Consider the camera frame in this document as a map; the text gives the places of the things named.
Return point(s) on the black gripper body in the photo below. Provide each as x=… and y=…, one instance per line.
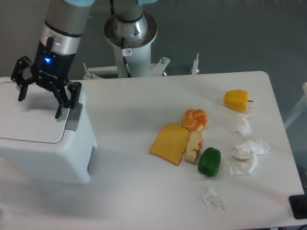
x=53, y=67

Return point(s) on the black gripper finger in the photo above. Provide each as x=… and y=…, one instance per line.
x=67, y=94
x=17, y=76

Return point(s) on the white trash can lid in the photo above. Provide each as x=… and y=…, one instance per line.
x=32, y=119

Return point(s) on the white trash can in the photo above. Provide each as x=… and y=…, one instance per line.
x=68, y=160

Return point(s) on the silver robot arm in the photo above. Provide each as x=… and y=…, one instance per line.
x=129, y=30

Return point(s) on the yellow toast slice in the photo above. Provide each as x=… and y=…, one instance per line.
x=171, y=143

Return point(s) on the orange knotted bread roll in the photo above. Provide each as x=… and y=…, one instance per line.
x=195, y=120

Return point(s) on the beige bread piece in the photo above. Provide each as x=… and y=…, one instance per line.
x=193, y=146

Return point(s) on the green bell pepper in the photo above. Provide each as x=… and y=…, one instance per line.
x=209, y=162

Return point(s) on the yellow bell pepper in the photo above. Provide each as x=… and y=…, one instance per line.
x=237, y=100

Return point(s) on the crumpled white tissue upper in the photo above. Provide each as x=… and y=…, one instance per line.
x=241, y=126

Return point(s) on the crumpled white tissue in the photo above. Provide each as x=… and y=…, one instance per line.
x=210, y=198
x=245, y=151
x=243, y=167
x=241, y=126

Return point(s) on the crumpled white tissue front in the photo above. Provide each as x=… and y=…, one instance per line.
x=210, y=198

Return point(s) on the crumpled white tissue middle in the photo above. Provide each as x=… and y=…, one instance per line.
x=245, y=151

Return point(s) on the crumpled white tissue lower right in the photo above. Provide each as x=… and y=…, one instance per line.
x=243, y=167

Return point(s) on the black device at edge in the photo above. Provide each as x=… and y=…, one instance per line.
x=298, y=205

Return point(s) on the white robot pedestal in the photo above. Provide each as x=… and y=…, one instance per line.
x=130, y=63

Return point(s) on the white frame right edge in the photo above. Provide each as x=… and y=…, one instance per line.
x=297, y=110

